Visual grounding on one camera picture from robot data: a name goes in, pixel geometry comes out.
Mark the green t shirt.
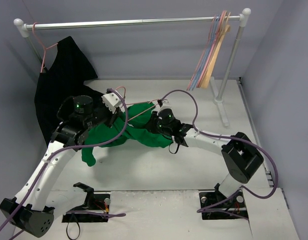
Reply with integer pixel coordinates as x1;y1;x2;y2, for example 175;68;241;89
80;102;172;168

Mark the pink wire hanger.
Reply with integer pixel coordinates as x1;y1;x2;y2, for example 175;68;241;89
126;99;159;121
186;10;231;91
31;22;59;74

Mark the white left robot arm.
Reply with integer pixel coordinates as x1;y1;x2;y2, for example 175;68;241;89
0;89;126;238

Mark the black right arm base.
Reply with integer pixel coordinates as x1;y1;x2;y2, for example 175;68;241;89
199;184;249;221

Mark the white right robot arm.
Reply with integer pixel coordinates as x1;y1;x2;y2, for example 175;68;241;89
145;108;264;206

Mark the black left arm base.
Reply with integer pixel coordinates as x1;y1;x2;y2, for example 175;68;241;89
62;182;110;223

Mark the black t shirt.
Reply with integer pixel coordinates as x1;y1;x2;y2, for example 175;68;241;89
34;36;103;144

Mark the beige plastic hanger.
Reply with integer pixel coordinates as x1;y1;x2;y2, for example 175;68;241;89
198;10;231;89

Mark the metal clothes rack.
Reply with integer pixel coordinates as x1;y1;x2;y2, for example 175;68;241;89
13;8;252;127

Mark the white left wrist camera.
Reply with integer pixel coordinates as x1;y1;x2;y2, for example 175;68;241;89
101;92;122;114

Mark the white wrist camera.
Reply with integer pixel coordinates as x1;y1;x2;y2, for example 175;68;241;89
101;92;122;114
158;99;172;113

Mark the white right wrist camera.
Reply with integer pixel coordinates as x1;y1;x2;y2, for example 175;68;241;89
158;99;172;113

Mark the blue wire hanger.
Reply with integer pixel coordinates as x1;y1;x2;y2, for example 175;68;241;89
187;14;222;91

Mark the thin black cable loop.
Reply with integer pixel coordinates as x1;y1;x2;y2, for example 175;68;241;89
66;213;82;240

